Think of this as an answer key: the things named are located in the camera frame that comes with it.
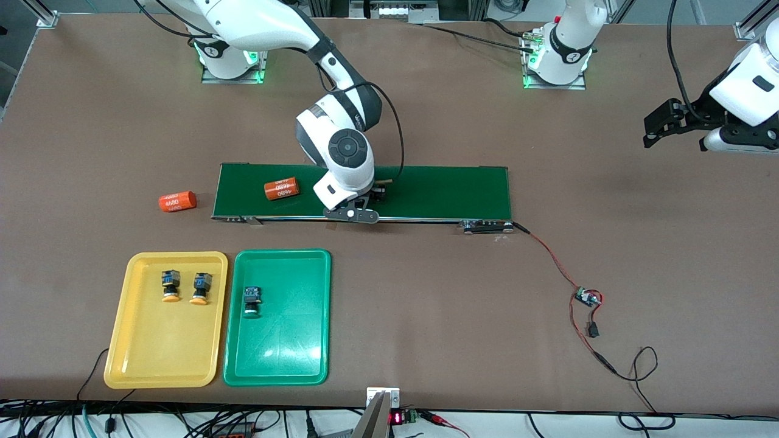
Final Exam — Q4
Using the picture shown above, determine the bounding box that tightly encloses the red wire to conveyor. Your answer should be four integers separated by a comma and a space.
513, 221, 586, 295

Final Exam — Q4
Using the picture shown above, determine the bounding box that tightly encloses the yellow plastic tray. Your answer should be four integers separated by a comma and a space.
103, 251, 229, 389

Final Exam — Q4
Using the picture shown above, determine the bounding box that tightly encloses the orange cylinder with white print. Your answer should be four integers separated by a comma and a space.
158, 191, 197, 213
264, 176, 301, 201

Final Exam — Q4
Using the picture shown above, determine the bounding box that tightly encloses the aluminium frame profile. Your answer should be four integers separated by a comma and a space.
24, 0, 58, 28
735, 0, 779, 42

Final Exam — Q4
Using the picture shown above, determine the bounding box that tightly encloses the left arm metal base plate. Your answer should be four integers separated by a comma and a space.
522, 30, 588, 91

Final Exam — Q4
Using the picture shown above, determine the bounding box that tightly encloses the thin black table cable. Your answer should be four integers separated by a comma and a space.
75, 347, 110, 403

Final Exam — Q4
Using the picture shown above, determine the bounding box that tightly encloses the thin black looped cable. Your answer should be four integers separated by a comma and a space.
613, 346, 676, 430

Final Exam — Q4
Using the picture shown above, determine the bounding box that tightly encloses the yellow mushroom push button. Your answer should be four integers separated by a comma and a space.
161, 269, 182, 304
189, 272, 212, 306

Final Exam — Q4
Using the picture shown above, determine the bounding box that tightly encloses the silver lit control device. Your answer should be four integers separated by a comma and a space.
347, 0, 442, 24

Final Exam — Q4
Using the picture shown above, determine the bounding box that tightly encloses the green plastic tray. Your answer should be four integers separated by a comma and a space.
223, 248, 332, 388

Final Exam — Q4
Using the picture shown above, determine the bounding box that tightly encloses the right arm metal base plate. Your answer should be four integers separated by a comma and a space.
201, 52, 271, 85

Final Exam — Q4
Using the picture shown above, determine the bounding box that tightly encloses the black cable across table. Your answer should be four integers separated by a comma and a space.
420, 21, 536, 54

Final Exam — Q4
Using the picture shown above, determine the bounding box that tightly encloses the grey metal pole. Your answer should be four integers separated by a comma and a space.
352, 392, 390, 438

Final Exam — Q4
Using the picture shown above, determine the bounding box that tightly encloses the green conveyor belt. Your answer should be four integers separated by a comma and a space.
211, 162, 515, 235

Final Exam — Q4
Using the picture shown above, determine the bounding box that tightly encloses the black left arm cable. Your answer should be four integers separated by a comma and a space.
666, 0, 708, 122

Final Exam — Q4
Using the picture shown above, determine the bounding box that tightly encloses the red clip lead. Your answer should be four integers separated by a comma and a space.
420, 411, 470, 438

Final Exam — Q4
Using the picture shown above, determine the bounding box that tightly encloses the silver metal bracket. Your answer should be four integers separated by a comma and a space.
366, 387, 401, 409

